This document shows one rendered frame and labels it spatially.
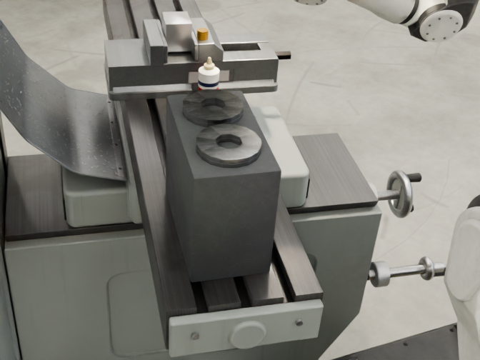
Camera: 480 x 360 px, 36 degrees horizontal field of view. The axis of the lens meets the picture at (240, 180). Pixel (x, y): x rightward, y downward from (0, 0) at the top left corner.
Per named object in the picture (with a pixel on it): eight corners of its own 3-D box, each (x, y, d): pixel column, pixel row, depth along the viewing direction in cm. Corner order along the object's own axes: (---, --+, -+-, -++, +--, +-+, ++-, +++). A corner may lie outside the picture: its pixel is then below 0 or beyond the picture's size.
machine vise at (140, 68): (261, 58, 164) (266, 13, 157) (278, 91, 152) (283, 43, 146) (103, 66, 156) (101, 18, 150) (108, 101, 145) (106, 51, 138)
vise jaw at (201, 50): (211, 34, 156) (212, 17, 154) (223, 61, 146) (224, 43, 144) (183, 35, 155) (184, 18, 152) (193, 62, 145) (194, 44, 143)
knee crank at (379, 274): (444, 266, 179) (450, 247, 175) (455, 283, 174) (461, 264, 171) (361, 276, 174) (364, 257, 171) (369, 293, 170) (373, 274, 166)
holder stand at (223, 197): (235, 185, 125) (243, 81, 113) (271, 273, 108) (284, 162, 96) (165, 192, 122) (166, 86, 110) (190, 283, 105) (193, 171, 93)
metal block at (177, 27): (186, 38, 152) (187, 11, 148) (191, 51, 147) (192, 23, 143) (161, 38, 151) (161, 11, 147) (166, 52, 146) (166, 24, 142)
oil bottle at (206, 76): (215, 101, 147) (218, 51, 141) (219, 111, 144) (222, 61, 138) (195, 102, 146) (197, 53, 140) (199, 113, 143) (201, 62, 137)
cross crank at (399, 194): (401, 196, 185) (411, 158, 178) (421, 226, 176) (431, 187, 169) (342, 202, 182) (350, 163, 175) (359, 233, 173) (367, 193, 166)
